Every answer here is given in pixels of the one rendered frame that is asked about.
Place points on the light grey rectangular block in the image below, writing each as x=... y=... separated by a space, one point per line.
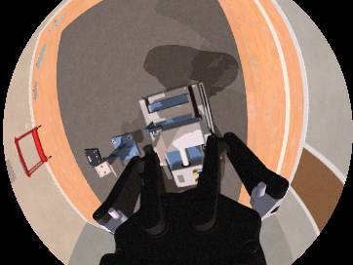
x=182 y=135

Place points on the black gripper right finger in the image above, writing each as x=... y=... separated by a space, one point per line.
x=266 y=188

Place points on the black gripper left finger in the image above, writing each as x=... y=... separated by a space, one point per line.
x=121 y=201

